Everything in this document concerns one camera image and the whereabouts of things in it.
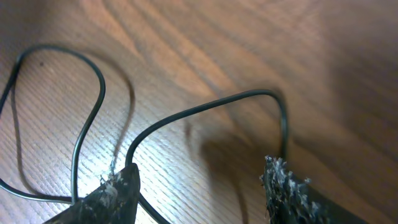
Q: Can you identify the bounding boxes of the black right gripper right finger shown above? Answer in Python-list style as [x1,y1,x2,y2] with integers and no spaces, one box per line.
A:
[260,156,366,224]

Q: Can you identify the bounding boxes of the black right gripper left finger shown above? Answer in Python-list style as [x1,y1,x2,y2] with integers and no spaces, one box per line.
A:
[46,163,141,224]

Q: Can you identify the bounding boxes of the black USB cable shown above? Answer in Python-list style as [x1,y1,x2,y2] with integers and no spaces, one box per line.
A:
[0,43,289,224]

